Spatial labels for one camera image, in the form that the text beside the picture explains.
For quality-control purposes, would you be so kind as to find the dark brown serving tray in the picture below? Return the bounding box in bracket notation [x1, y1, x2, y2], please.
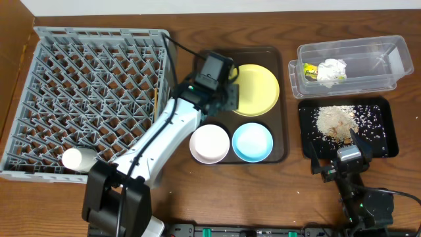
[204, 46, 289, 164]

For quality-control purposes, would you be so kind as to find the white pink bowl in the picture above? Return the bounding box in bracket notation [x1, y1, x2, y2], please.
[189, 124, 230, 165]

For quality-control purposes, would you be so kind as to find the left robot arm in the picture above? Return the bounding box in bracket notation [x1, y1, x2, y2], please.
[82, 72, 239, 236]

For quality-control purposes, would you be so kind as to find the black food waste tray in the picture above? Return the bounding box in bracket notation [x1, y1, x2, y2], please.
[298, 97, 399, 159]

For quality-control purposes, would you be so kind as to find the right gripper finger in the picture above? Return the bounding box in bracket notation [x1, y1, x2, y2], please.
[309, 143, 321, 174]
[350, 129, 373, 161]

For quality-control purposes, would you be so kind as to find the green snack wrapper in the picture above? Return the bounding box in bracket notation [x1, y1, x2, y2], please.
[303, 63, 318, 82]

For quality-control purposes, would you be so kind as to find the wooden chopstick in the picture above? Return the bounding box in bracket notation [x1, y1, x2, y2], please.
[153, 88, 158, 123]

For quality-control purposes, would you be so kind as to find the white napkin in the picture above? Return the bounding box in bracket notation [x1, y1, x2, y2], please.
[317, 59, 347, 88]

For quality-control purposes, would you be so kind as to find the pile of rice scraps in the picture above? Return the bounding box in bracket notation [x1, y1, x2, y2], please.
[316, 105, 359, 144]

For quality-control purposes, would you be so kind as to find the clear plastic bin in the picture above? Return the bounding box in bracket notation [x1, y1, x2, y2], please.
[288, 36, 414, 99]

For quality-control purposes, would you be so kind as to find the white paper cup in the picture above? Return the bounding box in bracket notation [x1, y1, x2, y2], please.
[62, 147, 97, 172]

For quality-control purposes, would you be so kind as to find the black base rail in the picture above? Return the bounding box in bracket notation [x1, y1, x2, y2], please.
[87, 223, 421, 237]

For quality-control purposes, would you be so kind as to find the grey dishwasher rack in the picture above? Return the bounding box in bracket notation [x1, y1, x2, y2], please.
[1, 27, 176, 184]

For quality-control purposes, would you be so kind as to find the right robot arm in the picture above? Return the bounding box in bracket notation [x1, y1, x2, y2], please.
[309, 130, 394, 236]

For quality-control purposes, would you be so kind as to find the yellow plate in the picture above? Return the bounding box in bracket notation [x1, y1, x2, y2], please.
[234, 64, 280, 117]

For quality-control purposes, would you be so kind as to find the light blue bowl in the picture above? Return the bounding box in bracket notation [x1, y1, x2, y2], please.
[232, 122, 274, 163]

